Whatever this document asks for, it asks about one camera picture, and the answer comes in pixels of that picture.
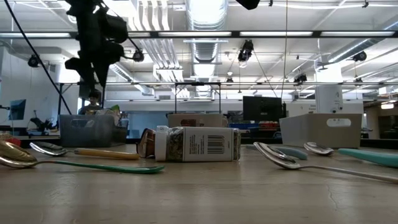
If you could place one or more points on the person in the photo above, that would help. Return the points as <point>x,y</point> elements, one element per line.
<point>93,99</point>

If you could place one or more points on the lime chili ramen packet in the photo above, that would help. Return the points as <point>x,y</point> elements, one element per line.
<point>115,108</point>

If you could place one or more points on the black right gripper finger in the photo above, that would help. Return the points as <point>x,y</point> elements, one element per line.
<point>248,3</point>

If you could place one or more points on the blue-lit monitor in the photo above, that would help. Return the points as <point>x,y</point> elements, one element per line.
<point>17,109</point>

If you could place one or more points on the black ceiling-hung fixture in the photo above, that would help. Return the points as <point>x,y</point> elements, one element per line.
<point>245,51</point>
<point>300,78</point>
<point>360,56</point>
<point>139,56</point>
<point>34,60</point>

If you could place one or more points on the glass herb jar white label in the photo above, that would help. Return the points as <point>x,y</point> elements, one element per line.
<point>199,144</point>

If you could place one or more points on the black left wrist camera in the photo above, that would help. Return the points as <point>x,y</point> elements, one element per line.
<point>116,28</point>

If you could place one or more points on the dark grey translucent bin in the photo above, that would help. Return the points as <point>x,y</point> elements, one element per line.
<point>77,133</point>

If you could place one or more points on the red yellow ramen packet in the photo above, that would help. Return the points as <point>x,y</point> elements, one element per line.
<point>11,140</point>

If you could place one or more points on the black monitor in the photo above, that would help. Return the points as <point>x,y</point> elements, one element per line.
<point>264,109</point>

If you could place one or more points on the white bin holding utensils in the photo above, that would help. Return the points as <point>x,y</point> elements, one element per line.
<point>311,133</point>

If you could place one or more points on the background black robot arm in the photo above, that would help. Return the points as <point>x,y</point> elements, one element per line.
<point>42,124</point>

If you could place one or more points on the brown spice pouch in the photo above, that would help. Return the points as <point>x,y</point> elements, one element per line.
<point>147,143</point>

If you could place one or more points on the white bin holding spices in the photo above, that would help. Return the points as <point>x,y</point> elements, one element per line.
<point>211,120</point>

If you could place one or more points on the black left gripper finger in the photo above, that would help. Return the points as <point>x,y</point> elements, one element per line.
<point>82,67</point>
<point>109,56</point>

